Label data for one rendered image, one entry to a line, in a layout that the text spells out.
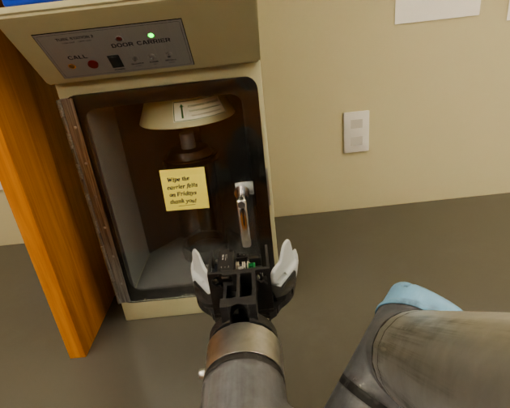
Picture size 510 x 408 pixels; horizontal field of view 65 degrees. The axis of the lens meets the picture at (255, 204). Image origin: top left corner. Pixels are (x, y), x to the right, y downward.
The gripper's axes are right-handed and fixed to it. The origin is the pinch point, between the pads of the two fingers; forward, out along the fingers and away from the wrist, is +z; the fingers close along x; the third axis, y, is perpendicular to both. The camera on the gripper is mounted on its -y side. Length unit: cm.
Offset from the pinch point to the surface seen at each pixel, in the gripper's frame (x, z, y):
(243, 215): -0.2, 7.5, 3.6
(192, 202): 8.6, 12.5, 4.6
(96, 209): 25.3, 12.6, 5.3
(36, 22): 21.6, 3.2, 34.7
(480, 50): -63, 57, 19
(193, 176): 7.6, 12.5, 9.3
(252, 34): -4.5, 7.3, 30.5
